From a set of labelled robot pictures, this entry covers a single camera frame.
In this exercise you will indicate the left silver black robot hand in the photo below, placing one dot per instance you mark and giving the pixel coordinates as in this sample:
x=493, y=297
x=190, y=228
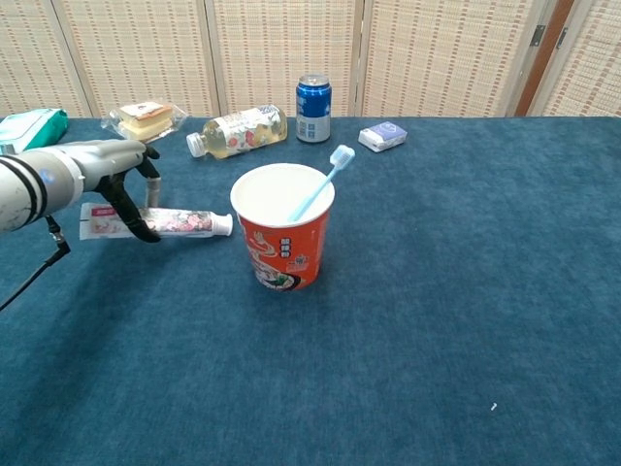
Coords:
x=107, y=160

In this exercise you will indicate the floral white toothpaste tube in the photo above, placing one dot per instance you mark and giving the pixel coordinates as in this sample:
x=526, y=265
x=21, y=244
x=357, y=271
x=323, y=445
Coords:
x=184, y=222

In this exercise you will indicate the red paper noodle cup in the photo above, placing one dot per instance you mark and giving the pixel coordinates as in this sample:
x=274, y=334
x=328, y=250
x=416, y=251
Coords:
x=284, y=252

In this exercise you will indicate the light blue toothbrush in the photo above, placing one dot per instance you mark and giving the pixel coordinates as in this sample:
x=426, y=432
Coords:
x=320, y=189

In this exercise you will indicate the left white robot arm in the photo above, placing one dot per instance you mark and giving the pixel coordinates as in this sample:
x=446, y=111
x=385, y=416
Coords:
x=29, y=189

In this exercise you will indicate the plastic wrapped sandwich cake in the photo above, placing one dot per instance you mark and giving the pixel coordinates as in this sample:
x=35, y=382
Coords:
x=145, y=121

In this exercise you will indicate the green wet wipes pack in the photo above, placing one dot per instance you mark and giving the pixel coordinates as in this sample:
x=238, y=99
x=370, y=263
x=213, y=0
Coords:
x=29, y=126

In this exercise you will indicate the floral label tea bottle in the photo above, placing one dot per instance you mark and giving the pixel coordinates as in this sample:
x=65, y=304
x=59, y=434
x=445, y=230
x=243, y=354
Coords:
x=242, y=131

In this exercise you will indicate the blue drink can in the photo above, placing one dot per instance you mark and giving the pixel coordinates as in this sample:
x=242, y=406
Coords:
x=313, y=111

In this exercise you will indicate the woven bamboo folding screen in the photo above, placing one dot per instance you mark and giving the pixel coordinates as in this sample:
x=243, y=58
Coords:
x=291, y=48

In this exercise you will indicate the blue white tissue pack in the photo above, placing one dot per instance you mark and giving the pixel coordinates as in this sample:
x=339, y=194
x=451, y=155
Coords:
x=383, y=136

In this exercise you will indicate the blue table cloth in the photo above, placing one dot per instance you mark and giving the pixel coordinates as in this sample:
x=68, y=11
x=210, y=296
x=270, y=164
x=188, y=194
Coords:
x=436, y=291

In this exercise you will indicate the metal screen hinge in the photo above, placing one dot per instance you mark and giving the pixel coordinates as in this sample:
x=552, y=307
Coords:
x=536, y=35
x=562, y=38

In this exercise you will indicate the brown wooden post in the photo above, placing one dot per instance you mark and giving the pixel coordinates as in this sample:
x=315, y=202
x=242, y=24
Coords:
x=541, y=68

